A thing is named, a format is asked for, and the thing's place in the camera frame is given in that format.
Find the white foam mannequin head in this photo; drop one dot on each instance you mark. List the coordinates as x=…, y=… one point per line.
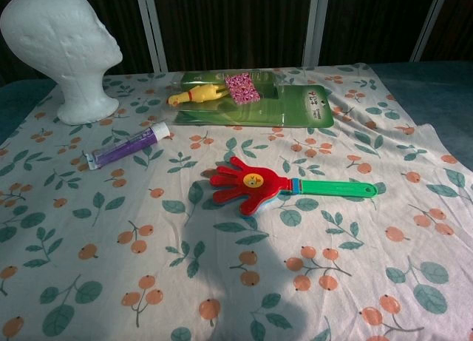
x=55, y=41

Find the yellow rubber chicken toy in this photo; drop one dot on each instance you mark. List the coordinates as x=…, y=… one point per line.
x=199, y=95

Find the white frame post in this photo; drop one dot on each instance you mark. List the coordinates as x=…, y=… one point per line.
x=430, y=23
x=151, y=26
x=317, y=23

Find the purple tube white cap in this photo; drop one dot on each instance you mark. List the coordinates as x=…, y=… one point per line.
x=125, y=148

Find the pink patterned square pad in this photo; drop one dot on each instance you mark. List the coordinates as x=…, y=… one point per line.
x=243, y=88

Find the green blister card package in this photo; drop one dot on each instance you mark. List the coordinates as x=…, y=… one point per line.
x=295, y=108

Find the floral fruit print tablecloth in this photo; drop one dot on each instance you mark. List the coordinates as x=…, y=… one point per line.
x=148, y=263

